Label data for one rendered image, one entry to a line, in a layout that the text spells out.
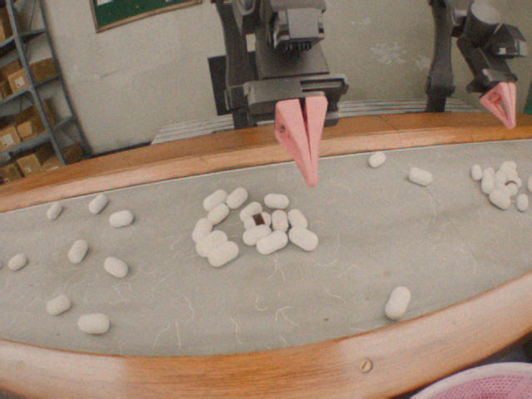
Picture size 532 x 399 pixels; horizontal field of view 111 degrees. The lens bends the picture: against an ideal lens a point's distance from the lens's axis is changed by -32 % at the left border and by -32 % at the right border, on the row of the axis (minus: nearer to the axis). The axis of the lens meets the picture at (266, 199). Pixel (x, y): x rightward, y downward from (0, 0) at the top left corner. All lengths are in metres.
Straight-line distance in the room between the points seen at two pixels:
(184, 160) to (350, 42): 2.14
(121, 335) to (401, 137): 0.51
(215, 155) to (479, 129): 0.54
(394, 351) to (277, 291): 0.12
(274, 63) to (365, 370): 0.27
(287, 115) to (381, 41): 2.36
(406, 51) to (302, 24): 2.53
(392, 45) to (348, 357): 2.56
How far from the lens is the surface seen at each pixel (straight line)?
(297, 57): 0.28
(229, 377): 0.20
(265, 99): 0.24
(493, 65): 0.57
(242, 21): 0.35
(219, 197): 0.35
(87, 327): 0.29
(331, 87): 0.27
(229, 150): 0.45
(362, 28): 2.49
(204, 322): 0.25
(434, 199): 0.39
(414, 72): 2.81
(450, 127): 0.59
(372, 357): 0.21
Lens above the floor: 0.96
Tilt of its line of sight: 37 degrees down
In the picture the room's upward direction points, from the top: 8 degrees counter-clockwise
